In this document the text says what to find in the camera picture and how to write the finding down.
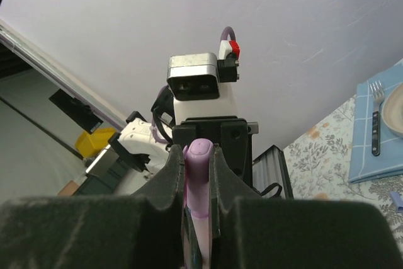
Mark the blue pen cap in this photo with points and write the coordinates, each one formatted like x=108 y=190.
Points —
x=397 y=201

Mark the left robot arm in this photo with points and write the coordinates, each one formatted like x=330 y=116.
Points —
x=136 y=145

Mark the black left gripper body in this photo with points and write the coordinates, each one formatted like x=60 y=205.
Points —
x=214 y=149

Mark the black handled fork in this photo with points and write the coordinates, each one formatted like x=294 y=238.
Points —
x=378 y=98

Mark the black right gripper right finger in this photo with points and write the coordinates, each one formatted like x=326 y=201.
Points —
x=249 y=231

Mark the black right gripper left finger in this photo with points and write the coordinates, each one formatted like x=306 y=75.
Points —
x=142 y=230

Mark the beige plate with blue rings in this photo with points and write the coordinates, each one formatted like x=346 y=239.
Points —
x=391 y=113

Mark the floral tablecloth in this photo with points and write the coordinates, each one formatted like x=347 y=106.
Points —
x=318 y=167

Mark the blue checked cloth napkin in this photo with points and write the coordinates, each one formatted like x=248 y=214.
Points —
x=363 y=165

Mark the pink highlighter pen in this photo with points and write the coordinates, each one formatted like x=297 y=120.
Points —
x=196 y=159

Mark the yellow bin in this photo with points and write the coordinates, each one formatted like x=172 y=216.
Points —
x=89 y=145

